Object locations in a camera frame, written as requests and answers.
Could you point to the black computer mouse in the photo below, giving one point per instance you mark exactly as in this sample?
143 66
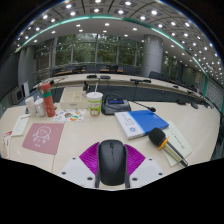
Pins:
112 161

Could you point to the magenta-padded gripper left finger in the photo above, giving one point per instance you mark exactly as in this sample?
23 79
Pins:
88 156

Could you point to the red and white leaflet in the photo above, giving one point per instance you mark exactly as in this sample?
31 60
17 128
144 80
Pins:
6 140

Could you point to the grey box appliance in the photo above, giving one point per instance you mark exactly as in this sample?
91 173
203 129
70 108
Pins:
16 95

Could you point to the ceiling lights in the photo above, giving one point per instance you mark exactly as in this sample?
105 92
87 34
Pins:
96 10

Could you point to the white printed paper sheet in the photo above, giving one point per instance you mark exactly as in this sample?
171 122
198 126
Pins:
180 138

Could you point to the white booklet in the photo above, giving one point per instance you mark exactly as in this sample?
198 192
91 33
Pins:
20 125

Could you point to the colourful sticker sheet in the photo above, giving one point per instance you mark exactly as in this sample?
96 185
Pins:
69 115

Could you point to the dark conference microphone console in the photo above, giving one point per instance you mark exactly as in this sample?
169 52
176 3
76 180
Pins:
115 106

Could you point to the red bottle with green band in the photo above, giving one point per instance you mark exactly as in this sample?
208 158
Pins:
48 100

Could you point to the dark office chairs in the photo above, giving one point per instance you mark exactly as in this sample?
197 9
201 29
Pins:
154 75

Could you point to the long curved wooden desk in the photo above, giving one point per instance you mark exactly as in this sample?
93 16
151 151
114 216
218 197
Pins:
116 80

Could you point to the blue and white book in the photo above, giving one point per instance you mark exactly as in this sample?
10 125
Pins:
140 122

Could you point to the white standing panel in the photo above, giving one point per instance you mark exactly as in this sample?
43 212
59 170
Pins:
25 88

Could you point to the green-printed paper cup with straw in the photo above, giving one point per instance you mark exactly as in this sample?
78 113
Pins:
95 104

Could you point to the white paper cup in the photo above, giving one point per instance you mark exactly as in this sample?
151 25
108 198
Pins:
31 106

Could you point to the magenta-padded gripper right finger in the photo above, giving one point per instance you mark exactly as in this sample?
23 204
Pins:
135 158

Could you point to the pink printed mouse pad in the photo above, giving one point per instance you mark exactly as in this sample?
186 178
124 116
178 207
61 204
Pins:
43 137

